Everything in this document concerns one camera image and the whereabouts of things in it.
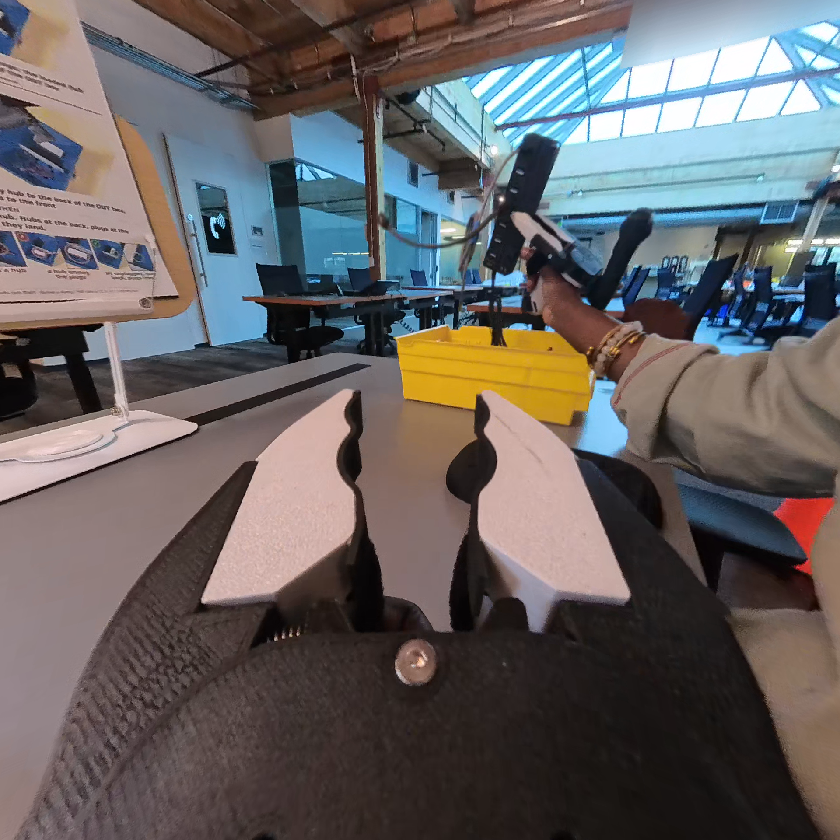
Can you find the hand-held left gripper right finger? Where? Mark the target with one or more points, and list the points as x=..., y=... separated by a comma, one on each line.
x=544, y=518

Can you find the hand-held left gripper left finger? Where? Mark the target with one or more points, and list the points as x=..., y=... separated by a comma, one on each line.
x=295, y=512

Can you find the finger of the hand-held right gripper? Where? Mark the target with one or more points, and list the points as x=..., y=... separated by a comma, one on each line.
x=538, y=226

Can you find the yellow plastic bin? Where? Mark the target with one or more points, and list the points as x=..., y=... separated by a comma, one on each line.
x=492, y=380

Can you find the person's right forearm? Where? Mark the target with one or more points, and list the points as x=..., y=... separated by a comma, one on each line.
x=722, y=407

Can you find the person's right hand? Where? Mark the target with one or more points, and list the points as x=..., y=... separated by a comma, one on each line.
x=564, y=308

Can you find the brown chair back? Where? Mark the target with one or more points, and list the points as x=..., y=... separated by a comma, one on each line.
x=659, y=318

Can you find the wooden top office desk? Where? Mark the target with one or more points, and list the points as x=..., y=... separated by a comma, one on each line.
x=439, y=289
x=315, y=298

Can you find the black office chair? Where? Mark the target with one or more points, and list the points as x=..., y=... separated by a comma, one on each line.
x=289, y=282
x=367, y=279
x=420, y=277

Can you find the dark blue office chair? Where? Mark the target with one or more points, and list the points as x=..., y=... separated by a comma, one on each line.
x=712, y=285
x=820, y=298

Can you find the white sign stand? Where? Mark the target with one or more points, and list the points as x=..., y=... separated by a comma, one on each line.
x=144, y=433

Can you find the black seat cushion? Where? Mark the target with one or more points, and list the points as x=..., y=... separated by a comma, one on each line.
x=735, y=525

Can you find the orange cloth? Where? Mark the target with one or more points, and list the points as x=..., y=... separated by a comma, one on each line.
x=804, y=525

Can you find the black desk legs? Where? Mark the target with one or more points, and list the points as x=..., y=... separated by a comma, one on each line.
x=72, y=367

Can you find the brown cardboard panel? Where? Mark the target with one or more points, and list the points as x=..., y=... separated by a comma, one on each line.
x=167, y=249

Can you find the white door with dark window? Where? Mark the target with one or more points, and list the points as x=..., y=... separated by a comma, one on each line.
x=216, y=223

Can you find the printed instruction sheet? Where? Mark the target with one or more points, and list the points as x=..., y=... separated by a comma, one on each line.
x=65, y=164

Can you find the wooden support post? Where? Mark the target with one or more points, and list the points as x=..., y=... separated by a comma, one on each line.
x=373, y=184

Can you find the wall air vent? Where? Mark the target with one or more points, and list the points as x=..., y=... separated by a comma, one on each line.
x=779, y=212

